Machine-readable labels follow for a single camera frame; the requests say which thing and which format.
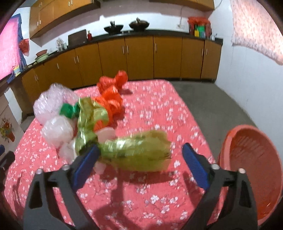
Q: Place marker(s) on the green plastic bag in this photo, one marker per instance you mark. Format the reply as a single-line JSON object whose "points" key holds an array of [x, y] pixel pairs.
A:
{"points": [[70, 111]]}

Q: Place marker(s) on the small orange plastic bag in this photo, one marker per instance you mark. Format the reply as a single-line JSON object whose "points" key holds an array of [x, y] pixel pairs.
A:
{"points": [[103, 116]]}

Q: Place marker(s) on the flower sticker white cabinet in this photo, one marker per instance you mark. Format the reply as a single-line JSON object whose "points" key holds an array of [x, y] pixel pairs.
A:
{"points": [[11, 132]]}

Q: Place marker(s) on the large red plastic bag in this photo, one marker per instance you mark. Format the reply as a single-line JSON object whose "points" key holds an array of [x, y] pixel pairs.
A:
{"points": [[109, 89]]}

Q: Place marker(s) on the black wok left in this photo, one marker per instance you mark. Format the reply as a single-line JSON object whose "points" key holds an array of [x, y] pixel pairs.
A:
{"points": [[113, 28]]}

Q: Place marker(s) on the black wok with lid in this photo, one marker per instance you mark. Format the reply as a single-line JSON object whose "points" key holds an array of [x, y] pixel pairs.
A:
{"points": [[139, 25]]}

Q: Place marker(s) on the dark cutting board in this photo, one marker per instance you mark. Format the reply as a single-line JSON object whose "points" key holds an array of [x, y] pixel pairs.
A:
{"points": [[77, 38]]}

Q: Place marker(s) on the brown upper cabinets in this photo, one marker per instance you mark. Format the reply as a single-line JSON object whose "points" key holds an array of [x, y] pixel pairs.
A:
{"points": [[45, 15]]}

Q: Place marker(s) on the clear white plastic bag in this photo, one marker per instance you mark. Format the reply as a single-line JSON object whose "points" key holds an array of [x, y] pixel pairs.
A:
{"points": [[60, 133]]}

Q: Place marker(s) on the clear jars on counter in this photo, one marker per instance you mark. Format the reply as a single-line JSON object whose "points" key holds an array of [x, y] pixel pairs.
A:
{"points": [[61, 45]]}

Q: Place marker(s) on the brown lower kitchen cabinets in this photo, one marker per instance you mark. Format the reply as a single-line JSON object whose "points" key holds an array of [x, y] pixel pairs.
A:
{"points": [[143, 58]]}

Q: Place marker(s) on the pink floral tablecloth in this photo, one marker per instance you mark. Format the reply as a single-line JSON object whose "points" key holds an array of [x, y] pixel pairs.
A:
{"points": [[120, 199]]}

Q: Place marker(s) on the pink hanging floral cloth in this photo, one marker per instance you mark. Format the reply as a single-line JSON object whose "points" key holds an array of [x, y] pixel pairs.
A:
{"points": [[254, 28]]}

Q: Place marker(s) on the red plastic basin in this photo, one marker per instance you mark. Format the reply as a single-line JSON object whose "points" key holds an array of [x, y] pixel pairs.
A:
{"points": [[247, 147]]}

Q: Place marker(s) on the stacked bowls on counter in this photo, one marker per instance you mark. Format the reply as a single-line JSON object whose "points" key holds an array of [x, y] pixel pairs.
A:
{"points": [[41, 56]]}

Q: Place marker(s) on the pink window curtain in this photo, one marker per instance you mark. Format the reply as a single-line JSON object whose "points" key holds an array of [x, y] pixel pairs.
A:
{"points": [[12, 58]]}

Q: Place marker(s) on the shiny green gold foil wrapper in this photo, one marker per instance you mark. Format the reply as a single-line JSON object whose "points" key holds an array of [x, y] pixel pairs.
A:
{"points": [[147, 151]]}

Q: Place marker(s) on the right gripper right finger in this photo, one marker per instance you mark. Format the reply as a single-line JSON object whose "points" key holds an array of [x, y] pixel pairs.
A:
{"points": [[239, 207]]}

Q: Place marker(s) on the clear bubble wrap sheet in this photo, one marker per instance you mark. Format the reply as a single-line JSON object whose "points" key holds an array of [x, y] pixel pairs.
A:
{"points": [[50, 102]]}

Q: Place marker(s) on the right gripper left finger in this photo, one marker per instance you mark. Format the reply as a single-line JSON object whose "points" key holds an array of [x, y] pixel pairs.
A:
{"points": [[41, 209]]}

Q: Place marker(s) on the red bag hanging on wall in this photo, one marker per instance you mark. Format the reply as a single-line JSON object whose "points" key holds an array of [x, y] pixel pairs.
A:
{"points": [[24, 47]]}

